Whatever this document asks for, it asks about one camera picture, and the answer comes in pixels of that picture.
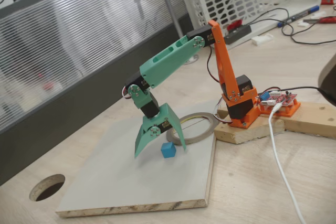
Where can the long wooden plank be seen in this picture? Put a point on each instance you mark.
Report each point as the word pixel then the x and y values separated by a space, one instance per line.
pixel 315 121

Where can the black power strip, red switch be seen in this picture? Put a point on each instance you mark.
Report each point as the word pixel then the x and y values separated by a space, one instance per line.
pixel 237 33

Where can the white plastic clip part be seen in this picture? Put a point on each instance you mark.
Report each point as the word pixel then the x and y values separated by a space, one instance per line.
pixel 262 39

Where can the red controller circuit board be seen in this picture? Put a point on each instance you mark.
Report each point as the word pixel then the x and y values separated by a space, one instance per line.
pixel 286 98

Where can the dark grey rounded object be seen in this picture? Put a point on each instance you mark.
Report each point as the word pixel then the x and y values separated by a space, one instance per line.
pixel 328 77

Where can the wooden base block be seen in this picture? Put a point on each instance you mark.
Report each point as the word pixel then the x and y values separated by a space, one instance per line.
pixel 249 134

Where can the orange controller board mount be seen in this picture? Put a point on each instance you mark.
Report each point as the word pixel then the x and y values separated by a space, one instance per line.
pixel 291 111

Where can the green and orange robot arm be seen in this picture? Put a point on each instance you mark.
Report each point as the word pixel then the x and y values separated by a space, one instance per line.
pixel 162 64

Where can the white chipboard panel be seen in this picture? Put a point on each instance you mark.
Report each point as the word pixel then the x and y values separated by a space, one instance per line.
pixel 118 176

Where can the marker pen with blue cap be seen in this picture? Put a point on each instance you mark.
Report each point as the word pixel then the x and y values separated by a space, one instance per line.
pixel 299 15

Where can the blue cube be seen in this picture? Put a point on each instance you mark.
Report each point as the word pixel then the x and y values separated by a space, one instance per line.
pixel 168 151

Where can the small white plastic part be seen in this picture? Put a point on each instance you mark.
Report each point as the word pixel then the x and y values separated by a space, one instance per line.
pixel 303 23

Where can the ribbed glass desk partition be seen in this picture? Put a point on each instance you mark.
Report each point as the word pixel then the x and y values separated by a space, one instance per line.
pixel 78 37

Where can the silver desk grommet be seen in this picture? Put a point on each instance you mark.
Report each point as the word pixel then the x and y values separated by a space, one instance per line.
pixel 193 60

